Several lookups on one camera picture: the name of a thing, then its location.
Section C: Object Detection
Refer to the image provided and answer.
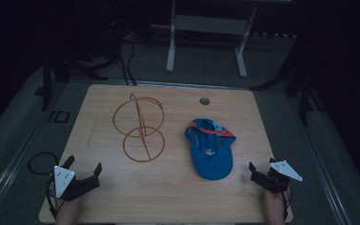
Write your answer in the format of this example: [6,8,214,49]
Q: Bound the white metal table frame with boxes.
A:
[151,0,294,79]

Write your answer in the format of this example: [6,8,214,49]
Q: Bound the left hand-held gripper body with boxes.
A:
[47,165,101,202]

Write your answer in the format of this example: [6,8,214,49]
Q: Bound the black tripod stand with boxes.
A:
[33,46,109,113]
[249,46,326,128]

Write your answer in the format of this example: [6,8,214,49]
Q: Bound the blue cap with orange trim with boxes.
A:
[184,117,237,182]

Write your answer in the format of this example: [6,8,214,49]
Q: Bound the black looped floor cable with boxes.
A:
[27,151,60,176]

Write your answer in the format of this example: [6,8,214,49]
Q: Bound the person's left hand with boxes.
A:
[49,182,83,225]

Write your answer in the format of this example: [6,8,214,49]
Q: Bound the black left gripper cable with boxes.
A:
[45,175,64,220]

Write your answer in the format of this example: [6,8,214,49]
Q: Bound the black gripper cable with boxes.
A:
[280,185,293,222]
[45,175,64,220]

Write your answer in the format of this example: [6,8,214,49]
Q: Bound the black rectangular floor bracket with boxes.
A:
[48,110,71,124]

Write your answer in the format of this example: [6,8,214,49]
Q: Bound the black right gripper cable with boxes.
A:
[280,185,293,222]

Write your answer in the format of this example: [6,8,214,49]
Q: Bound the black floor cables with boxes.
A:
[118,38,139,86]

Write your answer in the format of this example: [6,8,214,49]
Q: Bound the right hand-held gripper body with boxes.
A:
[249,159,304,195]

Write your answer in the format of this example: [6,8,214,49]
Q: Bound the gold wire hat stand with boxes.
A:
[112,92,166,163]

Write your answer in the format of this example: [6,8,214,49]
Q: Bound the person's right hand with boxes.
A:
[263,184,293,225]

